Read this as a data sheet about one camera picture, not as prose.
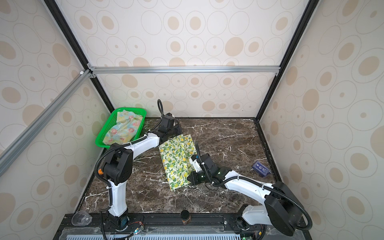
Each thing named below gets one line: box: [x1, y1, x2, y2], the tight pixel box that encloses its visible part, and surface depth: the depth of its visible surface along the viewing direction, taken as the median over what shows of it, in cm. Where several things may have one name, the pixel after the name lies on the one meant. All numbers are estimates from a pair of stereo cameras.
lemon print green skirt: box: [159, 134, 197, 191], surface depth 94 cm
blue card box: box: [252, 161, 272, 178], surface depth 93 cm
